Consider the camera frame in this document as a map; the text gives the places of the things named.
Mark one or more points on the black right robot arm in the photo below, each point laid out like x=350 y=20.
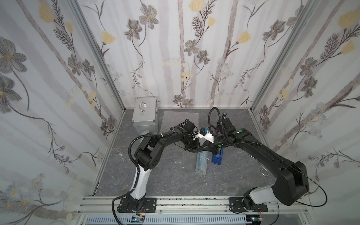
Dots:
x=291 y=181

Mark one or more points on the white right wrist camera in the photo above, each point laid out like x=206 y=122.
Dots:
x=205 y=134

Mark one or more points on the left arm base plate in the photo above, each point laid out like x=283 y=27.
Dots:
x=147 y=205

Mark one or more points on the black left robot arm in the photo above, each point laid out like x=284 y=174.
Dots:
x=146 y=150

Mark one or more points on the blue tape dispenser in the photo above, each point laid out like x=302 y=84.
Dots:
x=217 y=159

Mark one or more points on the white slotted cable duct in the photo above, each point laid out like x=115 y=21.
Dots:
x=184 y=220

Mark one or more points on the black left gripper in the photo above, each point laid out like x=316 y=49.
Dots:
x=192 y=142

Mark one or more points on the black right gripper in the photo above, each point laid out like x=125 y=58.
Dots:
x=215 y=146

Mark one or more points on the silver metal first-aid case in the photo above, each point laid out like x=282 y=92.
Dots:
x=145 y=115

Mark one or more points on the aluminium frame rail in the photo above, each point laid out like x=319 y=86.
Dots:
x=182 y=205

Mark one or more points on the bubble wrap sheet stack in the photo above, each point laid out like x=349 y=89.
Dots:
x=171 y=119

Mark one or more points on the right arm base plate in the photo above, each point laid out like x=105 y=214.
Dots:
x=239 y=205

